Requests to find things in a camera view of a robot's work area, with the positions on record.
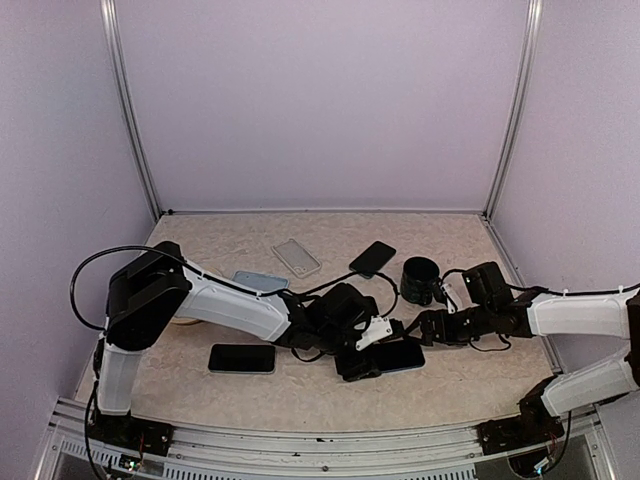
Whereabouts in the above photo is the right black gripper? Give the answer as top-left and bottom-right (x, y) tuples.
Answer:
(403, 302), (494, 346)

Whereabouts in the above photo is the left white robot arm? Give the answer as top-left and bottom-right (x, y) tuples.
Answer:
(95, 241), (396, 445)

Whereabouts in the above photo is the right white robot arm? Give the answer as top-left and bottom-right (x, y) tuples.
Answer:
(354, 287), (639, 444)

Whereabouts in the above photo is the black phone near mug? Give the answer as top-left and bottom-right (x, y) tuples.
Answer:
(349, 240), (397, 279)

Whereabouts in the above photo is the clear white phone case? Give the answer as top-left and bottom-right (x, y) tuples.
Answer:
(271, 238), (322, 279)

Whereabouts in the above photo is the light blue phone case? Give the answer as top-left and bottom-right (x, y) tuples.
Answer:
(231, 271), (289, 292)

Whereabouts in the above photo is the black phone front table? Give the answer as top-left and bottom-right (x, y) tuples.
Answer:
(208, 344), (276, 374)

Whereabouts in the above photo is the dark green mug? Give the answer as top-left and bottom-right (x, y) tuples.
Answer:
(400, 256), (440, 306)

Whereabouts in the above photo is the beige round plate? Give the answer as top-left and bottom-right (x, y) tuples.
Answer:
(170, 317), (203, 327)

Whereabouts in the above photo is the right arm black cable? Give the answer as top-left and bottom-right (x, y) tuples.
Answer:
(507, 282), (640, 301)

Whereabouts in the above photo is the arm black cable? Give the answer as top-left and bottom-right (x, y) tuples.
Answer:
(69, 243), (166, 332)
(507, 282), (640, 301)

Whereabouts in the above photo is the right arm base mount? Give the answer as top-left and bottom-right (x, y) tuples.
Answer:
(476, 396), (565, 455)

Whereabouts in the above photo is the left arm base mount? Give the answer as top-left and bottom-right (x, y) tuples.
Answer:
(88, 412), (174, 457)

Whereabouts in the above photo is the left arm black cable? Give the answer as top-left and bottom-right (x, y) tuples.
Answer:
(69, 243), (166, 332)

